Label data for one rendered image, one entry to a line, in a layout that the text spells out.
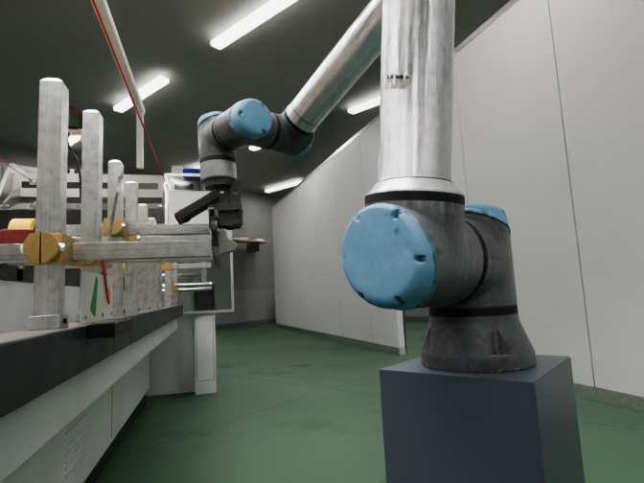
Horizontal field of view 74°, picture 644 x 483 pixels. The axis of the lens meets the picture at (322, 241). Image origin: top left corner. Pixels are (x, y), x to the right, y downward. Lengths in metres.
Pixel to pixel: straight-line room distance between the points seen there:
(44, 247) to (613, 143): 2.88
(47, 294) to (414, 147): 0.62
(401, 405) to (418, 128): 0.44
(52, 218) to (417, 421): 0.68
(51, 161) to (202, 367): 2.92
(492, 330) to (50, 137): 0.79
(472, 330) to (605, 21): 2.76
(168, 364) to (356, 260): 3.22
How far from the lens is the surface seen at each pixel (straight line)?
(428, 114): 0.66
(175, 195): 3.67
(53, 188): 0.85
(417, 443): 0.78
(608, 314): 3.09
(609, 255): 3.06
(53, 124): 0.88
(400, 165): 0.64
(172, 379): 3.78
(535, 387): 0.68
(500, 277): 0.77
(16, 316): 1.29
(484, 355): 0.74
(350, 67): 1.01
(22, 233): 1.14
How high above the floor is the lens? 0.74
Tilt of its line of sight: 7 degrees up
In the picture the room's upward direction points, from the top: 3 degrees counter-clockwise
